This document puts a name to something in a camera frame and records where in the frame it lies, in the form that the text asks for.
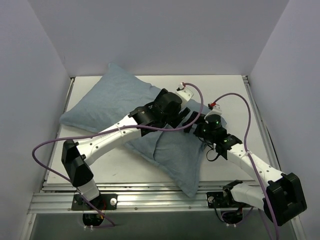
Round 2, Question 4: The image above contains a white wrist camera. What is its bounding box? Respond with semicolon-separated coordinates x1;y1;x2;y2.
205;102;223;117
175;82;194;108

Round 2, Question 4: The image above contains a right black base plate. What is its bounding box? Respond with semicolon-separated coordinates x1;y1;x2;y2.
206;191;241;209

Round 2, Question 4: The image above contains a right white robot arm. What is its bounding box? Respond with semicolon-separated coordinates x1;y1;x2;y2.
183;111;307;227

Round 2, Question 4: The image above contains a grey striped pillowcase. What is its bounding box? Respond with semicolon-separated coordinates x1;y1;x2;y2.
59;62;228;199

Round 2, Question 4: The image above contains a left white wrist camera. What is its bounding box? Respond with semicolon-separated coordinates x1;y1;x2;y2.
175;82;194;108

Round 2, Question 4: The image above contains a right aluminium side rail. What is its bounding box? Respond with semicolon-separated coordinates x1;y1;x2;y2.
241;75;281;170

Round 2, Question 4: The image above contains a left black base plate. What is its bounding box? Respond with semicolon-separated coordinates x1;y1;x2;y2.
71;193;118;211

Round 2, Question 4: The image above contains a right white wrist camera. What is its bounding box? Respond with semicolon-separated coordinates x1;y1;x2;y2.
205;102;223;117

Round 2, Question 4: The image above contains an aluminium front rail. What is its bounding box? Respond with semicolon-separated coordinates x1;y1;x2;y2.
27;184;300;215

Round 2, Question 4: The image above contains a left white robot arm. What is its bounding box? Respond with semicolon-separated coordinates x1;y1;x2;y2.
61;85;194;210

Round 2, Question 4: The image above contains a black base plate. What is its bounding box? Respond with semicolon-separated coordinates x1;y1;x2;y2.
71;193;118;211
206;191;241;209

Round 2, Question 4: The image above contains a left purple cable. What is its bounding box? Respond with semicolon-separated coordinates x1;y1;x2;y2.
31;82;204;229

